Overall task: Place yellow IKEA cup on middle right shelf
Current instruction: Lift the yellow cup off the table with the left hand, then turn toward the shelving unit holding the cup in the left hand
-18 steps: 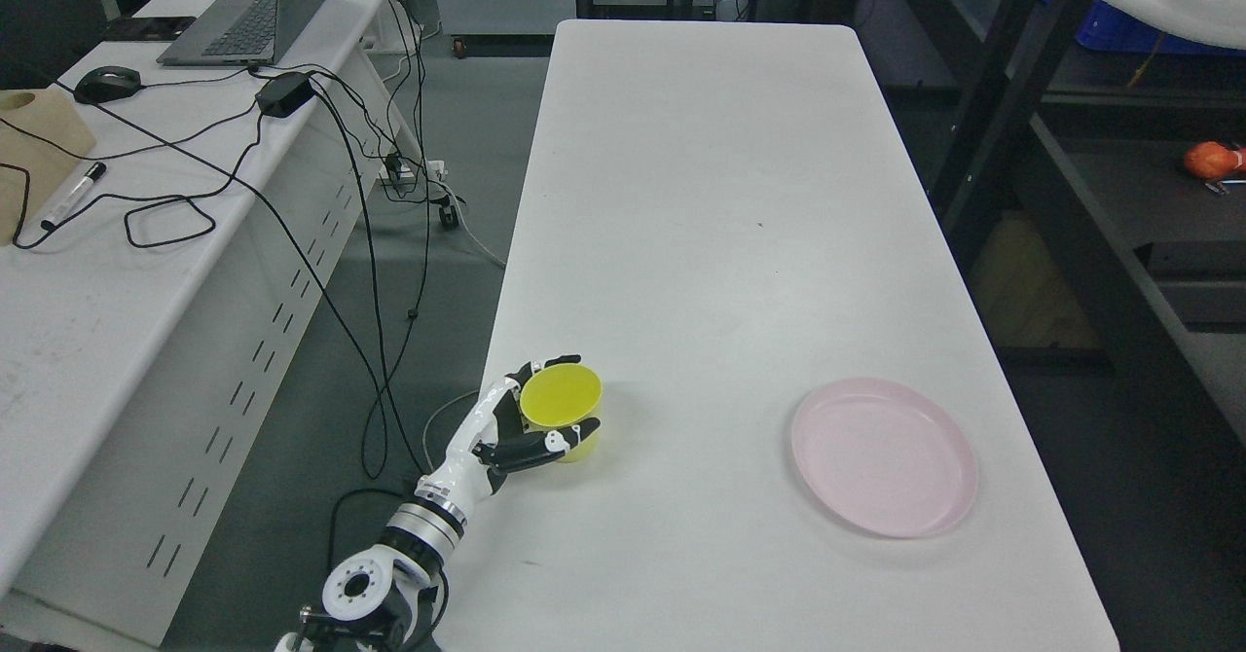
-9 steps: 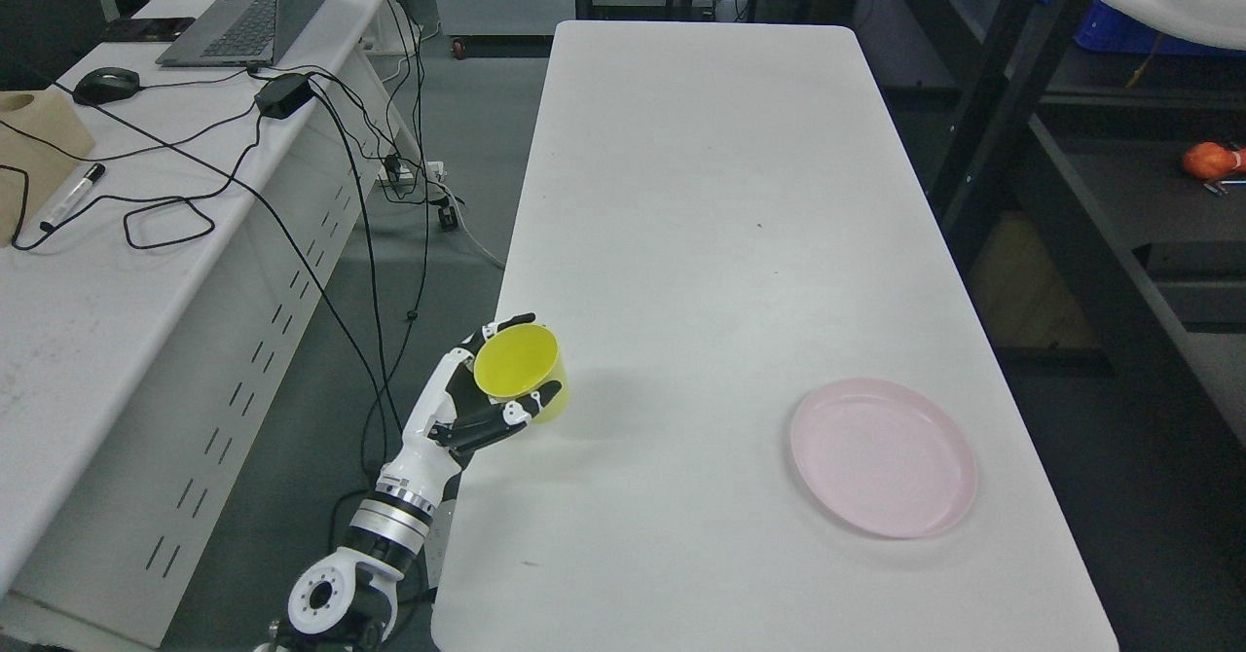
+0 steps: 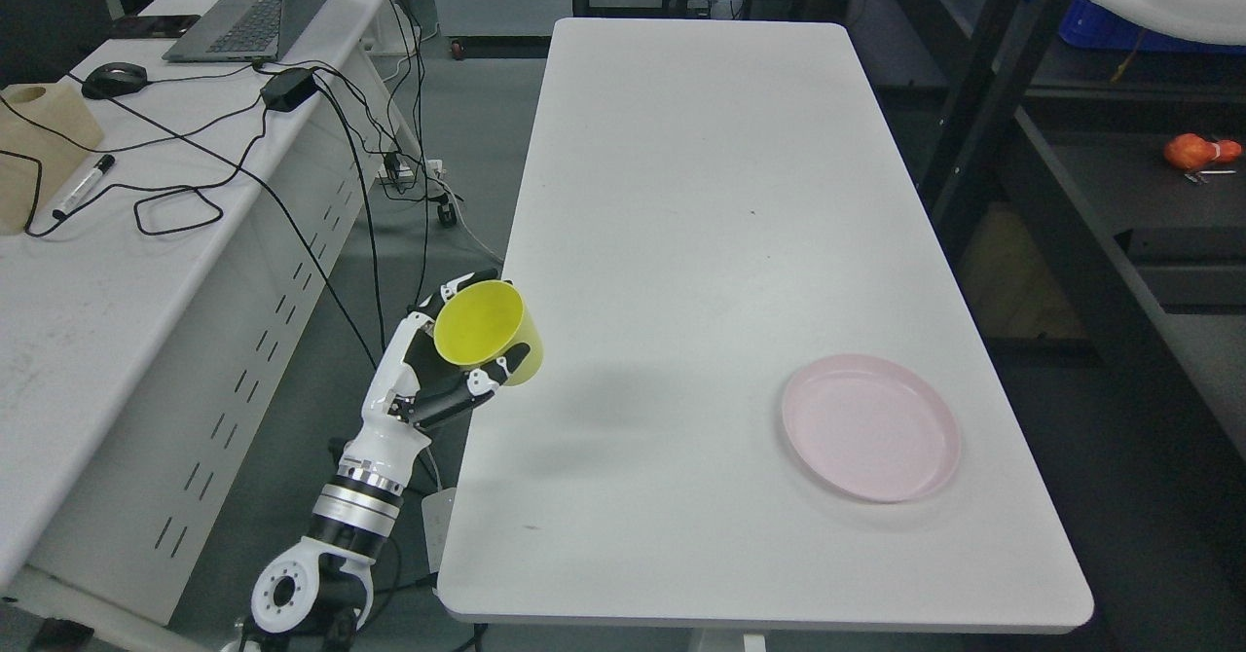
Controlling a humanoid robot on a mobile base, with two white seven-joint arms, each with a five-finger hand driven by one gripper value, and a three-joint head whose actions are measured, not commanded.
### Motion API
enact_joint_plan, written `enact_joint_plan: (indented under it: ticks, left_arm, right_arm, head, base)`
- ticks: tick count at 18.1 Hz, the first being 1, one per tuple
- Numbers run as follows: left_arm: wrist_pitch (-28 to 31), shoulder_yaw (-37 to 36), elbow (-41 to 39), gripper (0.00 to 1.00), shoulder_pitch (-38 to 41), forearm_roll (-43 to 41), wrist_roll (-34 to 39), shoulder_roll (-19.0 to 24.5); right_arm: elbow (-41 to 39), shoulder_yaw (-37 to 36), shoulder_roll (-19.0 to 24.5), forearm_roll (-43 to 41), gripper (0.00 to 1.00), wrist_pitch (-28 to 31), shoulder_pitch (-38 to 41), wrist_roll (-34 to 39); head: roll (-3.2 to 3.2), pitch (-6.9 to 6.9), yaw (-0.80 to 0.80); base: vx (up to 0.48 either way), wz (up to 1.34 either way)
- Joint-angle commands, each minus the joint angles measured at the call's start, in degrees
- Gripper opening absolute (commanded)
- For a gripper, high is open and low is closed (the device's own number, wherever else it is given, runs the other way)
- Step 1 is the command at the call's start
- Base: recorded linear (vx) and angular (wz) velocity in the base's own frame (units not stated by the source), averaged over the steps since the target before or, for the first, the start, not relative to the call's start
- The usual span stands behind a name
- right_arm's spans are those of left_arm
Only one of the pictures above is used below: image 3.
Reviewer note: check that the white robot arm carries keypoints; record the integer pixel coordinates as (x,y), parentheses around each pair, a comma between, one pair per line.
(322,586)

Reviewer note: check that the blue plastic crate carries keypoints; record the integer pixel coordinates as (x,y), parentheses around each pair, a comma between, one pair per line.
(1090,26)

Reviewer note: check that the pink plastic plate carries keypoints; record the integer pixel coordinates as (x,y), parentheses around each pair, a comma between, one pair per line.
(870,428)

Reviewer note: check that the black white marker pen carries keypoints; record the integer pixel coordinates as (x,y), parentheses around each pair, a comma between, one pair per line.
(68,204)

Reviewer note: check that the grey laptop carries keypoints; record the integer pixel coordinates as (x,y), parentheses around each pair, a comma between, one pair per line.
(244,30)

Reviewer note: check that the black computer mouse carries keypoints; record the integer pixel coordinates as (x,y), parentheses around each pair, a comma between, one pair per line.
(114,79)

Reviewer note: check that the black power adapter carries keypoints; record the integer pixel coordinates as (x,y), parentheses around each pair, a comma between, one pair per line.
(288,89)

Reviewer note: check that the black smartphone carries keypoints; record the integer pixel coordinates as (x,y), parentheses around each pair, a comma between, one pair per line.
(138,27)

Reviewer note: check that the beige cardboard box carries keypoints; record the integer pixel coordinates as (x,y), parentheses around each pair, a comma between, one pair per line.
(47,132)

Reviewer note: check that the yellow plastic cup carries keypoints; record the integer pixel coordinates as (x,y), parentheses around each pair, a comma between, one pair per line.
(482,322)

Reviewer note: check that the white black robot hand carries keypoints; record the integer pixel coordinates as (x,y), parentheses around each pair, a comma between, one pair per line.
(415,389)

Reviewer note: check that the black metal shelf rack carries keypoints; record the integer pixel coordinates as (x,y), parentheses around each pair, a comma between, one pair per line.
(1149,255)

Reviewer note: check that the white side desk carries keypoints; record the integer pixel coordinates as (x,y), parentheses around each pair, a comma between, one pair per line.
(145,337)

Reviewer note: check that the grey office chair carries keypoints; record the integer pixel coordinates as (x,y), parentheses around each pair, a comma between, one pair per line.
(41,40)

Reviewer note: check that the white power strip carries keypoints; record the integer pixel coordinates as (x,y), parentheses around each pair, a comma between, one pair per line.
(399,172)

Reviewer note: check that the orange toy on shelf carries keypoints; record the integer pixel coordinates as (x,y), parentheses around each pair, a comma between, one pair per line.
(1188,151)

